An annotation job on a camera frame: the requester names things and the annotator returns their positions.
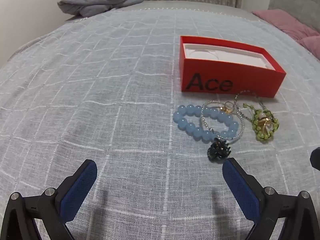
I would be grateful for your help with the gold charm earring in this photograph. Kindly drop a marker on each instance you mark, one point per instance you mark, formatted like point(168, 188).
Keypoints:
point(228, 108)

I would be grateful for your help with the red cardboard box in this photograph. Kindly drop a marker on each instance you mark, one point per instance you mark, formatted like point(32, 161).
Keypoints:
point(225, 76)

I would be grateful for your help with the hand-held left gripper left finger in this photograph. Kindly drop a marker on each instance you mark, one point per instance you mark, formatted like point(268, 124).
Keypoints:
point(78, 190)

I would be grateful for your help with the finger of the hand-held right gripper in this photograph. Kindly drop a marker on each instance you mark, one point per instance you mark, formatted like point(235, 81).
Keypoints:
point(315, 158)

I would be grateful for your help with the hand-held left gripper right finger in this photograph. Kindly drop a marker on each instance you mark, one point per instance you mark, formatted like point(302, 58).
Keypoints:
point(241, 190)

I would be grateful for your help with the thin silver beaded hoop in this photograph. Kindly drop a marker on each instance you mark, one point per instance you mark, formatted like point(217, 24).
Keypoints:
point(245, 92)

